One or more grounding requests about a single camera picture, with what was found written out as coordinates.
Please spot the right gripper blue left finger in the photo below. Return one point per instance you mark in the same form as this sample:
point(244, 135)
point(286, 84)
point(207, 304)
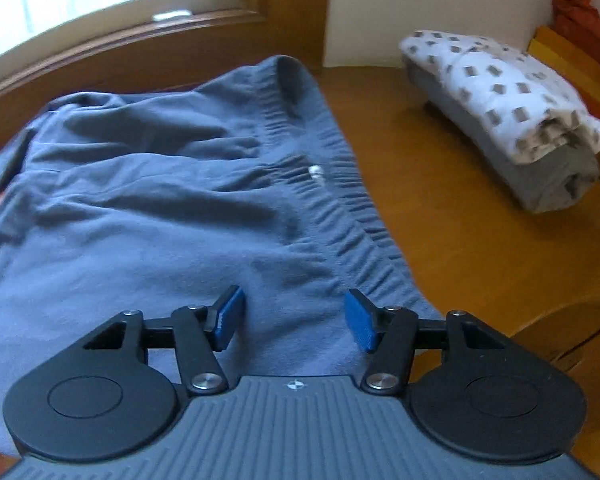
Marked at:
point(200, 333)

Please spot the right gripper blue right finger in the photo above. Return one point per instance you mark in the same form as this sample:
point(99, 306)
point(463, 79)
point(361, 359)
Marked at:
point(388, 336)

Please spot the grey-blue sweatpants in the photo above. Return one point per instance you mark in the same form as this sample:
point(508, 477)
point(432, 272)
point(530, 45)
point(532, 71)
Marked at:
point(151, 202)

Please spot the white grey patterned folded cloth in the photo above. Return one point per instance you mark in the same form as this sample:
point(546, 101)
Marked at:
point(530, 124)

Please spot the white window latch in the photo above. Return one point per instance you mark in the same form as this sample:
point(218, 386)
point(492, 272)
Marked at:
point(172, 15)

